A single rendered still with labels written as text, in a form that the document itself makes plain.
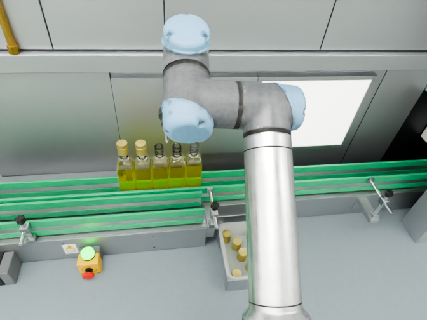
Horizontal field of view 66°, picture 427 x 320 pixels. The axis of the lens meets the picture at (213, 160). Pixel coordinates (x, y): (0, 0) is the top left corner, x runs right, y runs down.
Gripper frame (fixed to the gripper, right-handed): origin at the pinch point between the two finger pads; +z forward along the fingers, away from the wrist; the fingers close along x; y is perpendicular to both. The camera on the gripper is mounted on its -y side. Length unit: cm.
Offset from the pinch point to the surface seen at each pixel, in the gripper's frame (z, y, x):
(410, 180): 44, 2, 95
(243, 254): 47, 25, 22
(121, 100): 19.5, -22.7, -17.4
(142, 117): 26.3, -20.3, -11.2
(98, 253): 48, 20, -28
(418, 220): 48, 18, 96
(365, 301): 47, 44, 64
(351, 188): 45, 3, 69
